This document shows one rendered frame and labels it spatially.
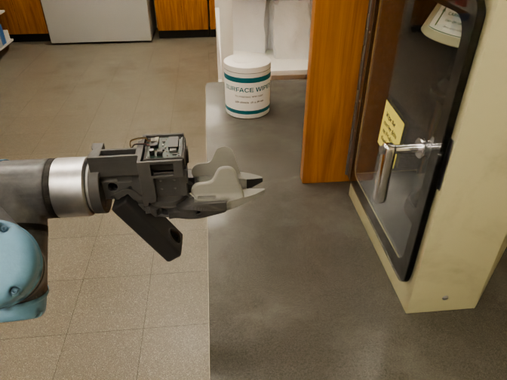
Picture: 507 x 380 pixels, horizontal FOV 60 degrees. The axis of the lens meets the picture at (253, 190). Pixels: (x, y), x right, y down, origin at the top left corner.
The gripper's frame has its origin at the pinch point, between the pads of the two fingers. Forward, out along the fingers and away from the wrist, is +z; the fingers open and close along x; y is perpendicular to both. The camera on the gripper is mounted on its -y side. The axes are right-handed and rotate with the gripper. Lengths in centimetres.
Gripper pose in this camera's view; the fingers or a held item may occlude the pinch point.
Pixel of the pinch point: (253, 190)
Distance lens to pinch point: 58.0
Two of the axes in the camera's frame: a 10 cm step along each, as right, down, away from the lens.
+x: -1.0, -5.6, 8.2
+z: 9.9, -0.6, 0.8
